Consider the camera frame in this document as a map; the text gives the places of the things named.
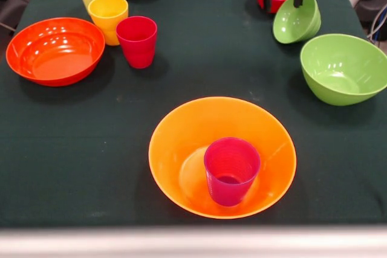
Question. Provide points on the small green bowl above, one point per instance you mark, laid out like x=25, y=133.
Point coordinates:
x=293, y=25

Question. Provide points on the large green bowl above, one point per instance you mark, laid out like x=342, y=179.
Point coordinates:
x=341, y=70

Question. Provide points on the dark green tablecloth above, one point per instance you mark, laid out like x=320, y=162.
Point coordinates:
x=90, y=149

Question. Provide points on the yellow cup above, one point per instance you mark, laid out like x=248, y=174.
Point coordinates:
x=108, y=16

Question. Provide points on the purple cup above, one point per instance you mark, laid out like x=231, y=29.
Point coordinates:
x=229, y=191

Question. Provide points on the pink cup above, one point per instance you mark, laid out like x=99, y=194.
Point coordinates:
x=137, y=46

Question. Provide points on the wide red-orange bowl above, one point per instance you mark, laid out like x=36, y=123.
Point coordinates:
x=56, y=55

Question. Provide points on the large orange bowl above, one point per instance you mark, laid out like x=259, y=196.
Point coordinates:
x=178, y=149

